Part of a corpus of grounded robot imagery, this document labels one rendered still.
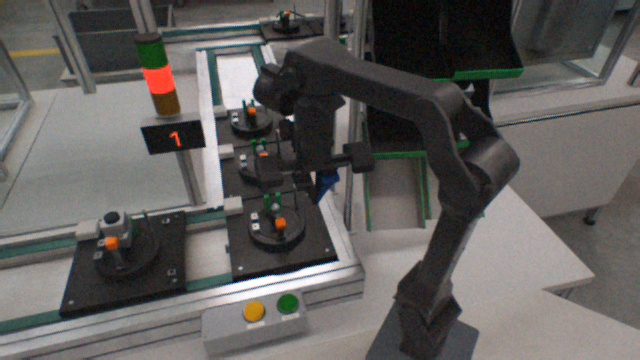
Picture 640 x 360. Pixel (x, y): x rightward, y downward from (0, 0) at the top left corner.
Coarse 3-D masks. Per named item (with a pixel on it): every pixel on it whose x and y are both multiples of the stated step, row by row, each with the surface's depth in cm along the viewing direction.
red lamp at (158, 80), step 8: (144, 72) 79; (152, 72) 78; (160, 72) 78; (168, 72) 80; (152, 80) 79; (160, 80) 79; (168, 80) 80; (152, 88) 80; (160, 88) 80; (168, 88) 81
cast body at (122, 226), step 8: (104, 216) 85; (112, 216) 85; (120, 216) 86; (104, 224) 84; (112, 224) 84; (120, 224) 85; (128, 224) 89; (104, 232) 85; (112, 232) 85; (120, 232) 86; (128, 232) 87; (120, 240) 86; (128, 240) 87
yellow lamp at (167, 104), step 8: (152, 96) 82; (160, 96) 81; (168, 96) 82; (176, 96) 84; (160, 104) 82; (168, 104) 83; (176, 104) 84; (160, 112) 84; (168, 112) 84; (176, 112) 85
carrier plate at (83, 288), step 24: (168, 216) 102; (96, 240) 96; (168, 240) 96; (72, 264) 91; (168, 264) 91; (72, 288) 86; (96, 288) 86; (120, 288) 86; (144, 288) 86; (168, 288) 86; (72, 312) 83
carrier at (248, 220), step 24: (240, 216) 102; (264, 216) 99; (288, 216) 99; (312, 216) 102; (240, 240) 96; (264, 240) 93; (288, 240) 93; (312, 240) 96; (240, 264) 91; (264, 264) 91; (288, 264) 91; (312, 264) 92
